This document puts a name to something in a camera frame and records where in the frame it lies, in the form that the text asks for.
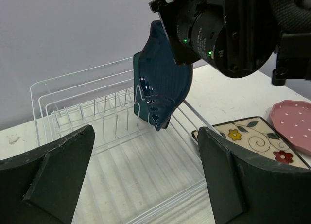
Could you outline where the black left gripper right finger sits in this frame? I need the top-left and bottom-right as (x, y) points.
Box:
(198, 127), (311, 224)

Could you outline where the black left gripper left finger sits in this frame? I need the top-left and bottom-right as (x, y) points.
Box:
(0, 125), (95, 224)

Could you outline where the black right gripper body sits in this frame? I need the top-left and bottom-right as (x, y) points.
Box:
(149, 0), (226, 66)

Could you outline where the dark blue leaf plate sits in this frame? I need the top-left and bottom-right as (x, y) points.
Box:
(138, 20), (193, 131)

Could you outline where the teal leaf-shaped plate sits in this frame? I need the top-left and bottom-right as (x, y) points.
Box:
(133, 52), (149, 122)

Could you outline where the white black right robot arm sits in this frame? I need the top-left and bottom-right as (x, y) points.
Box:
(149, 0), (311, 86)

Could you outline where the cream floral square plate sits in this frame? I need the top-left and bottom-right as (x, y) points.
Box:
(191, 116), (311, 170)

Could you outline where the pink polka dot plate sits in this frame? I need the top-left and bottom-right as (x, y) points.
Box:
(269, 100), (311, 155)

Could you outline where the white wire dish rack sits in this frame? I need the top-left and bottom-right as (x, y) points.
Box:
(30, 58), (214, 224)

